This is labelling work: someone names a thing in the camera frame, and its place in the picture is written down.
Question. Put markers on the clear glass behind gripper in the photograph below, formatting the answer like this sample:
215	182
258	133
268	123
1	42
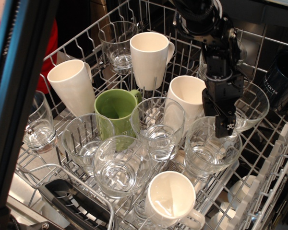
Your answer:
201	72

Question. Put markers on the tall white mug left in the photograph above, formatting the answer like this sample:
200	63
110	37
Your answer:
72	82

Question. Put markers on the tall white mug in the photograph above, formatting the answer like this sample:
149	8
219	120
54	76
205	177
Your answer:
150	52
72	82

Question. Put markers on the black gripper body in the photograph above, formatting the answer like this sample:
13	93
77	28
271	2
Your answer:
224	93

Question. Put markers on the grey wire dishwasher rack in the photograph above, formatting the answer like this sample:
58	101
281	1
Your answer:
251	194

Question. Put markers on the white mug centre right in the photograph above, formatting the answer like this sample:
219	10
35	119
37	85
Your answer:
187	91

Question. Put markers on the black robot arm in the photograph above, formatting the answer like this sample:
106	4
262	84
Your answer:
205	22

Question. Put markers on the clear glass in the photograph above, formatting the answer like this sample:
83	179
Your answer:
40	134
251	107
201	72
122	166
82	136
205	154
115	40
158	123

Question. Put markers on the black frame with spring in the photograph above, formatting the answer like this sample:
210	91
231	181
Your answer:
25	29

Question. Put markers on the green ceramic mug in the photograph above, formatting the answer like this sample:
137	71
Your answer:
117	105

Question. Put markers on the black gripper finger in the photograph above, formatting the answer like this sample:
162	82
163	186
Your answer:
208	106
224	125

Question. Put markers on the dark navy printed mug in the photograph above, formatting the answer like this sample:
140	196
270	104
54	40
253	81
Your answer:
275	83

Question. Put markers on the red shirt torso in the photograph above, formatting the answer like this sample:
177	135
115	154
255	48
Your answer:
43	85

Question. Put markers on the tall white mug back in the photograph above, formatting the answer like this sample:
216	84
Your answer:
150	52

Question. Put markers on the white mug front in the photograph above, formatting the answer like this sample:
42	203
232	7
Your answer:
170	199

